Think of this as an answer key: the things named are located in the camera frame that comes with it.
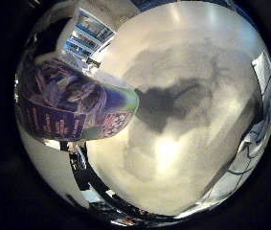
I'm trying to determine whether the white bench with black cables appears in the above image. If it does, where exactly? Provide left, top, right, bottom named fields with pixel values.
left=205, top=52, right=271, bottom=205

